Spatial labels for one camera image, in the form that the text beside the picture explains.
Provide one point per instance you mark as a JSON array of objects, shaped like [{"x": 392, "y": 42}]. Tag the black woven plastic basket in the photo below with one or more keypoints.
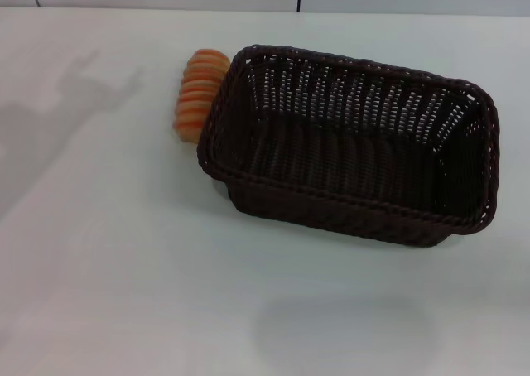
[{"x": 352, "y": 165}]

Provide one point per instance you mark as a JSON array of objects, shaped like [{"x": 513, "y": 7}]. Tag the orange striped twisted bread loaf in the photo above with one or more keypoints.
[{"x": 194, "y": 94}]

